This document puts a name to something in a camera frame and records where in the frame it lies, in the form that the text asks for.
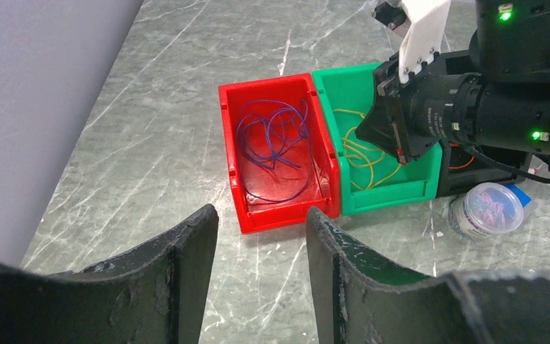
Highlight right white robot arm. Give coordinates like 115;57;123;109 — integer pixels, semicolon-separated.
355;1;550;174

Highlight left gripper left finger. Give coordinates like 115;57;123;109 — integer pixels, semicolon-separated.
0;204;219;343

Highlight blue eraser block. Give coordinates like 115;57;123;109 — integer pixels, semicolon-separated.
506;184;538;220

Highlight orange cable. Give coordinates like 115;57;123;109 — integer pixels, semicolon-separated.
448;142;476;172

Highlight green plastic bin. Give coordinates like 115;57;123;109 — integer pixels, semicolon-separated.
311;62;444;217

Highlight red plastic bin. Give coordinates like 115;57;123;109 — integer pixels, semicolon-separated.
218;73;342;234

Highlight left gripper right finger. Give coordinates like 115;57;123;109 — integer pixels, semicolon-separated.
306;208;550;343

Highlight white marker pen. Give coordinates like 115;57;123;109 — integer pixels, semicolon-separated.
528;163;546;176

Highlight clear round container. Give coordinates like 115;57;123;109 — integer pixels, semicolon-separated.
448;182;524;239

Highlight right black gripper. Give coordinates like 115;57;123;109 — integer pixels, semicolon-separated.
355;53;439;164

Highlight purple cable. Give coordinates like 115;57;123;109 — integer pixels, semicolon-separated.
234;98;315;205

